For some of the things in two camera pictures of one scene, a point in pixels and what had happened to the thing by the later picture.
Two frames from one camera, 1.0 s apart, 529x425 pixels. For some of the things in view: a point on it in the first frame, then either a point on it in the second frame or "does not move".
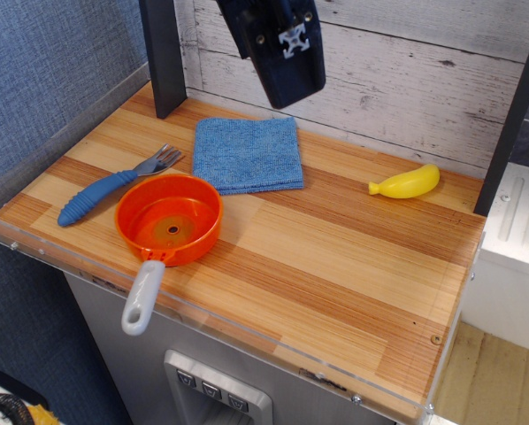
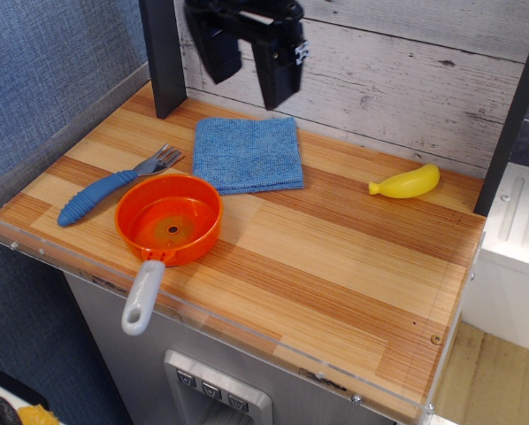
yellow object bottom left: x=41 y=416 does not move
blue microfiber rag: x=248 y=155 does not move
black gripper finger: x=283 y=40 -> x=272 y=27
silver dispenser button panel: x=203 y=395 does not move
